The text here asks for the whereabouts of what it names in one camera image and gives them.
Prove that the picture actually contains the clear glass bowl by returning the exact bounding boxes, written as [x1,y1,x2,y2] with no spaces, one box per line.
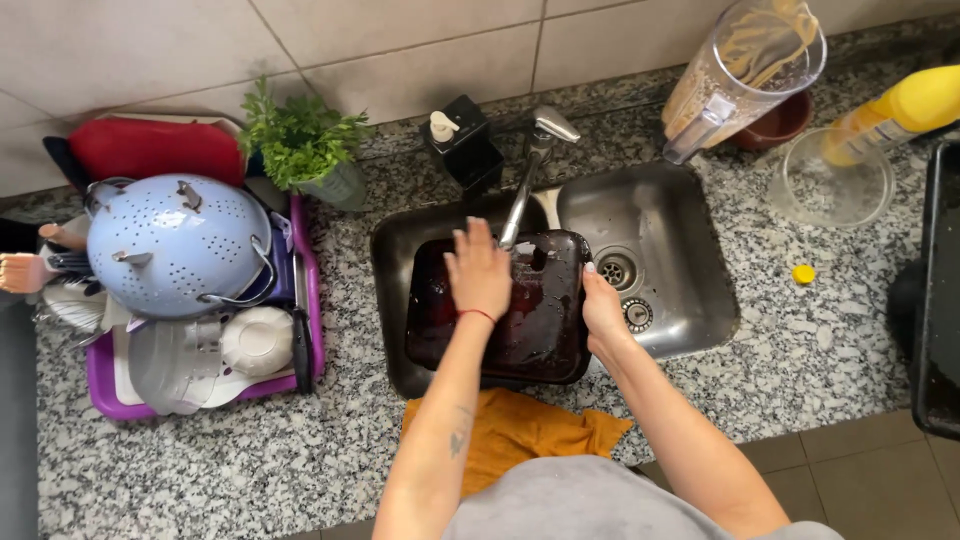
[768,127,897,230]

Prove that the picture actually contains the wooden utensil handles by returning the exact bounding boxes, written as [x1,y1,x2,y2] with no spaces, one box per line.
[0,222,89,295]

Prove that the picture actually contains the person's grey shirt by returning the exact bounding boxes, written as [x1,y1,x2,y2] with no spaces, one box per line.
[441,454,846,540]

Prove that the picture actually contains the yellow detergent bottle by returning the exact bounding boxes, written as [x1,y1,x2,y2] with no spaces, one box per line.
[821,64,960,168]

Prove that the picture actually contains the dark glass baking dish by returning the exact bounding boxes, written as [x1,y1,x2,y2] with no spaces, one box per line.
[405,229,594,386]

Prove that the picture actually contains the blender jar with residue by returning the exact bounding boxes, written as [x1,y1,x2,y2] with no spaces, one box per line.
[660,0,828,165]

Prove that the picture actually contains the purple dish rack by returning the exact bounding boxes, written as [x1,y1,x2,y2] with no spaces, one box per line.
[85,193,327,421]

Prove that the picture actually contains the brown bowl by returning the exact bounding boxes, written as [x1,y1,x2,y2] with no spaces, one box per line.
[731,90,815,153]

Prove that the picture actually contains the chrome faucet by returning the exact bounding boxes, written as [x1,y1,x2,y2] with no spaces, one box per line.
[498,105,582,251]

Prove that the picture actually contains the black baking tray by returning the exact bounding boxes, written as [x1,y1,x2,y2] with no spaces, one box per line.
[910,139,960,442]

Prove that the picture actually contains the white bowl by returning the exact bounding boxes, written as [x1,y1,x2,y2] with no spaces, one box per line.
[220,306,295,378]

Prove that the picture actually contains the light blue colander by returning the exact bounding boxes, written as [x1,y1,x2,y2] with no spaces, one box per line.
[84,174,279,321]

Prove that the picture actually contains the black soap dispenser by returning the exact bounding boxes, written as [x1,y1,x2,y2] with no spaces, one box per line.
[419,94,505,198]

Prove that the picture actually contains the red cutting board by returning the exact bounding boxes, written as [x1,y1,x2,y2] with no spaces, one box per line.
[66,116,247,189]

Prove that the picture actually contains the orange cloth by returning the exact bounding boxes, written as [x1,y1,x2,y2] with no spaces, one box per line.
[400,387,635,499]

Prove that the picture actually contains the stainless steel sink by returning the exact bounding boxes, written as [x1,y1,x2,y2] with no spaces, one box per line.
[370,160,742,400]

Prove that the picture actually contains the person's right hand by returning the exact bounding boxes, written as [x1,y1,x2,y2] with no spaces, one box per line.
[581,261,630,355]

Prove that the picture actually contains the person's left hand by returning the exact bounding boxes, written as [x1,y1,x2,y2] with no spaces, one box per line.
[443,216,514,324]

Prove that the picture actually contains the black handled utensil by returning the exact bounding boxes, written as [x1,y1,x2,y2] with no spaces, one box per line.
[291,251,315,396]

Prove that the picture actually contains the green herbs in glass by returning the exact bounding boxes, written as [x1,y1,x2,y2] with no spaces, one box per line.
[237,75,375,213]

